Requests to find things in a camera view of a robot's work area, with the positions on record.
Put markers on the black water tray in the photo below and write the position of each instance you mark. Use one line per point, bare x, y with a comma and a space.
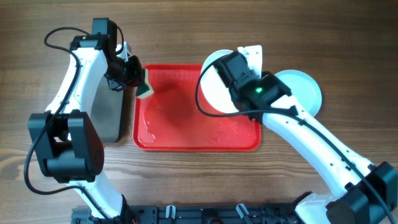
106, 112

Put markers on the black mounting rail base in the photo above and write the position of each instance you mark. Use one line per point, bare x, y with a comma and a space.
268, 213

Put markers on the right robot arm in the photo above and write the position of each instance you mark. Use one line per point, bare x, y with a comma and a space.
286, 103

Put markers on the yellow green sponge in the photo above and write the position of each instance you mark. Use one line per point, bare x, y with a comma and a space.
144, 90

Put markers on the light blue plate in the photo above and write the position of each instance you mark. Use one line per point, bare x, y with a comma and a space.
304, 87

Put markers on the white round plate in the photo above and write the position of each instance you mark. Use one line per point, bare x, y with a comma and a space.
215, 92

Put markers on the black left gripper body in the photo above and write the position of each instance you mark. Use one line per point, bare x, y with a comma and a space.
124, 73

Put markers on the red plastic tray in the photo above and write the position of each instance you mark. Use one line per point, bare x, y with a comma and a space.
169, 119

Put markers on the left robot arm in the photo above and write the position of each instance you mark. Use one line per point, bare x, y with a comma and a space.
64, 140

